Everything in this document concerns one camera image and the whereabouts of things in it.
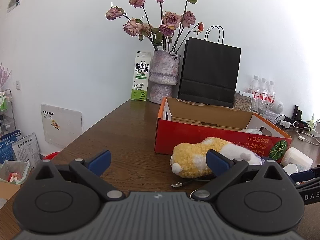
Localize small white round cup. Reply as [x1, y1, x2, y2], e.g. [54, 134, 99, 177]
[283, 164, 299, 176]

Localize frosted plastic storage box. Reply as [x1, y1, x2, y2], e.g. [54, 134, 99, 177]
[281, 147, 313, 171]

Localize white yellow plush hamster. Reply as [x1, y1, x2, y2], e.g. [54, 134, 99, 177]
[170, 137, 261, 178]

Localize translucent plastic bag ball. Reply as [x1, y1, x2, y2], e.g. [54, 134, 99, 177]
[240, 128, 263, 135]

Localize purple knitted cloth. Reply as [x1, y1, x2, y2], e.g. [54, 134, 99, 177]
[258, 156, 270, 165]

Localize red plastic basin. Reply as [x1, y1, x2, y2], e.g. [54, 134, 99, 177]
[42, 151, 60, 160]

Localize white charger plug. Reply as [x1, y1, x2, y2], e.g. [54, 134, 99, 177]
[280, 120, 291, 129]

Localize red pumpkin cardboard box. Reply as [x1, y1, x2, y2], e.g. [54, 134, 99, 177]
[154, 98, 292, 161]

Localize black power strip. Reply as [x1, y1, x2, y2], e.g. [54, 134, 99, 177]
[276, 114, 310, 131]

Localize black upright device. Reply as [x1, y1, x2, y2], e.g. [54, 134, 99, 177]
[292, 105, 302, 121]

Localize clear jar of seeds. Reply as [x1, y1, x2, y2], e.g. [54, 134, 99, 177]
[233, 90, 253, 112]

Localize white printed tin box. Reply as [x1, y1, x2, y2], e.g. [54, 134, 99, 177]
[263, 111, 278, 124]

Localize clear drinking glass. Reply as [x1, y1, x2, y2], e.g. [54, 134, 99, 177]
[251, 98, 267, 115]

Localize white round speaker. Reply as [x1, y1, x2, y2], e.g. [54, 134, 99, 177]
[271, 100, 284, 114]

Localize white lined trash bin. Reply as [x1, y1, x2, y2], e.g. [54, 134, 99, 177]
[0, 160, 31, 185]

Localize middle water bottle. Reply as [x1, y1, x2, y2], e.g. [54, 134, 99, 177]
[259, 78, 268, 101]

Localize water bottle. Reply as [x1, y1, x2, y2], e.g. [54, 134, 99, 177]
[250, 75, 260, 100]
[267, 81, 276, 104]
[259, 78, 268, 101]

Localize white green milk carton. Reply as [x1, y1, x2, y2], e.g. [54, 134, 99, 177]
[131, 51, 151, 101]

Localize right water bottle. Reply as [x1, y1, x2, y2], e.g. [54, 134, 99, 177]
[267, 81, 276, 104]

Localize left water bottle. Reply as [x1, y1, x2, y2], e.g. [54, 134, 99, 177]
[250, 75, 260, 100]

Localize blue white paper packages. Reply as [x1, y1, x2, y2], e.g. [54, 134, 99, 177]
[0, 130, 40, 168]

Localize black paper shopping bag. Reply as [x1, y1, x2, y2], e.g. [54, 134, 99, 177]
[177, 25, 241, 108]

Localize purple textured vase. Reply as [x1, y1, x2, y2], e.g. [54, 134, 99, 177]
[149, 50, 181, 104]

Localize dried pink rose bouquet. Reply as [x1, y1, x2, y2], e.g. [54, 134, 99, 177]
[105, 0, 205, 53]

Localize white cable with puck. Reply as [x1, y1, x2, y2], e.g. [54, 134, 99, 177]
[295, 129, 320, 147]

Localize metal wire shelf rack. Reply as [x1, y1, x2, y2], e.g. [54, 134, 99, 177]
[0, 89, 16, 136]

